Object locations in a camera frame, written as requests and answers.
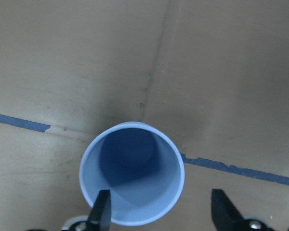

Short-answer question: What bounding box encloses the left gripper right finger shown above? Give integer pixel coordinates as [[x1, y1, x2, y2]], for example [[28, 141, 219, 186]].
[[211, 189, 244, 231]]

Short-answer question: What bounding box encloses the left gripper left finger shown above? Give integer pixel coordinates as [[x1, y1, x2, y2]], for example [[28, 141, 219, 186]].
[[86, 190, 111, 231]]

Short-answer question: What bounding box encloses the light blue cup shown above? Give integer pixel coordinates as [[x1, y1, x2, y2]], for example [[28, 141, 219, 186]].
[[79, 121, 185, 226]]

